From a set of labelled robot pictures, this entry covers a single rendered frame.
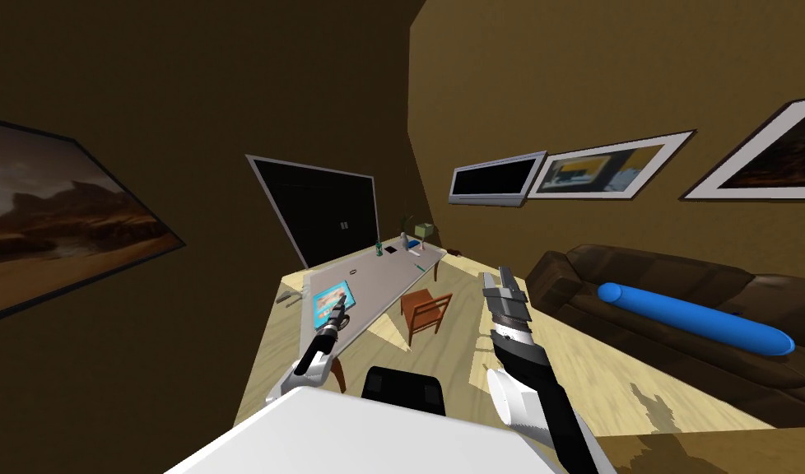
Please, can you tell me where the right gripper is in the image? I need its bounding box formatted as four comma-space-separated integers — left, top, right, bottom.
481, 266, 533, 334

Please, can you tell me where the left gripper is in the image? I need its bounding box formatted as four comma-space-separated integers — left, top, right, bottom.
326, 295, 351, 333

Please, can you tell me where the blue picture book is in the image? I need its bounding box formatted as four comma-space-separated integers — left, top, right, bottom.
311, 280, 358, 331

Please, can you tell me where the grey long table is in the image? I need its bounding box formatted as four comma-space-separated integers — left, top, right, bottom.
300, 243, 449, 395

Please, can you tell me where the brown wooden chair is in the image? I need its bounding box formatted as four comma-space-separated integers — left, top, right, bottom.
399, 289, 454, 348

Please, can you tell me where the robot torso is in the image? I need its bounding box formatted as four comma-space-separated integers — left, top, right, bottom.
164, 365, 565, 474

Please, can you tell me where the white framed yellow picture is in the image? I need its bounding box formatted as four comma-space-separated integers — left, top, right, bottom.
527, 129, 698, 202

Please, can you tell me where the dark brown sofa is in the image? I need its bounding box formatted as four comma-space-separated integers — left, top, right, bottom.
525, 244, 805, 430

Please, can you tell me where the blue cylinder cushion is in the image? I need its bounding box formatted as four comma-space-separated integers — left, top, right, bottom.
597, 282, 796, 357

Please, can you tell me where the white framed dark picture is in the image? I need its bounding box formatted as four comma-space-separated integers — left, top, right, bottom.
678, 95, 805, 202

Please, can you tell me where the grey wall television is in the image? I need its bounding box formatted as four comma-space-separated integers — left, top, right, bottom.
448, 151, 548, 209

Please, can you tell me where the desert landscape wall picture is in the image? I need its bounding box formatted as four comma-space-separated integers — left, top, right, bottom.
0, 117, 187, 328

